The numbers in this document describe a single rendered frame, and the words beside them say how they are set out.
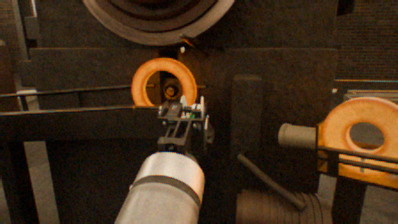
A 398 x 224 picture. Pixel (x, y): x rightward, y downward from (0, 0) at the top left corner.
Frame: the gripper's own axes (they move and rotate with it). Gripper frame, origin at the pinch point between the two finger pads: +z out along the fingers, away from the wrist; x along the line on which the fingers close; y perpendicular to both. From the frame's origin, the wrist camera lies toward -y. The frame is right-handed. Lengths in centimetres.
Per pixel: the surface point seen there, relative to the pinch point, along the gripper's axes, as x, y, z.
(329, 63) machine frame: -33.3, 1.4, 26.0
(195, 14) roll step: 2.6, 15.9, 18.4
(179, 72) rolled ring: 7.4, 0.9, 18.1
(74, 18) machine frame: 46, 12, 35
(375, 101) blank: -33.9, 3.9, 0.3
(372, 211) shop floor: -86, -94, 55
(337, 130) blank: -29.3, -3.7, 1.3
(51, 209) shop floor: 90, -88, 30
